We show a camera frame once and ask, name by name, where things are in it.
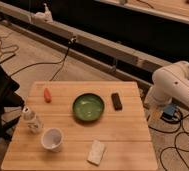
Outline white sponge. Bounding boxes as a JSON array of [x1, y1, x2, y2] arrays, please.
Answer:
[[87, 140, 106, 165]]

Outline dark brown block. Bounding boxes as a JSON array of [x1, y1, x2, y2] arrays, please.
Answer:
[[111, 93, 122, 110]]

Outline green bowl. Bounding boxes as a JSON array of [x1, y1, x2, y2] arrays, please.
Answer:
[[72, 93, 105, 122]]

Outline orange carrot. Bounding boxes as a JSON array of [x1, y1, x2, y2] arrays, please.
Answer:
[[44, 88, 52, 103]]

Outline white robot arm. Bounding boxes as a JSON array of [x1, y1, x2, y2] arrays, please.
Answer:
[[145, 61, 189, 108]]

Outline black floor cable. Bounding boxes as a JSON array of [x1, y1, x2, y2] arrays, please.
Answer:
[[7, 36, 78, 82]]

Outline clear plastic bottle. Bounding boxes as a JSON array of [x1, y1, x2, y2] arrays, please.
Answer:
[[22, 106, 43, 134]]

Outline blue box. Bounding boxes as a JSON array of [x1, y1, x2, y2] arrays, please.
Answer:
[[162, 104, 177, 119]]

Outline black cable at right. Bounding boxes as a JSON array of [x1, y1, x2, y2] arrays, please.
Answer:
[[147, 108, 189, 171]]

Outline wooden table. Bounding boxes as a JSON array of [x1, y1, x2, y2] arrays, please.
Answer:
[[1, 81, 158, 171]]

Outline white paper cup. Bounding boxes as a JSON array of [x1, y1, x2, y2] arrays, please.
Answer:
[[41, 128, 63, 152]]

